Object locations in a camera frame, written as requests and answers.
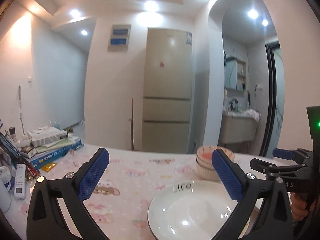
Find white bowl black rim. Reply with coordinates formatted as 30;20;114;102
196;163;220;182

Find white life plate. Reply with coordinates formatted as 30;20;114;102
148;180;237;239

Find person's right hand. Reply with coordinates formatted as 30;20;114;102
290;193;316;221

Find pink cartoon tablecloth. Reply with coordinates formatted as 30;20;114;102
4;144;290;239

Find black framed glass door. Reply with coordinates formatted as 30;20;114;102
259;41;285;158

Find beige bathroom vanity cabinet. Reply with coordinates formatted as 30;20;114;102
219;114;259;144

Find stack of books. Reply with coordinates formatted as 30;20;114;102
17;125;85;170

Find white cloth on sink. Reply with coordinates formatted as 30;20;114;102
241;108;260;122

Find black faucet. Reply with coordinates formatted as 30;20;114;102
229;98;239;112

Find red broom with dustpan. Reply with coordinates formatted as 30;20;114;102
130;97;135;151

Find white remote control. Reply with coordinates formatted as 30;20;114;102
14;164;26;199

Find bathroom mirror cabinet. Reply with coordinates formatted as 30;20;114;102
225;56;247;91

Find beige three-door refrigerator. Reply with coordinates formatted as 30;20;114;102
142;28;193;153

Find black right gripper camera box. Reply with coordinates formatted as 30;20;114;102
306;106;320;140

